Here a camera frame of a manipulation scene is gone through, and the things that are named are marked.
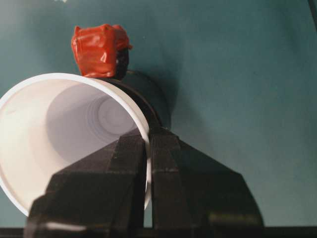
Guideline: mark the white paper cup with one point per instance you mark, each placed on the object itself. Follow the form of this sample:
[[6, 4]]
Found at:
[[29, 138]]

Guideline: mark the blue-green table cloth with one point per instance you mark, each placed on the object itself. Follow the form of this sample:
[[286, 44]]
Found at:
[[247, 74]]

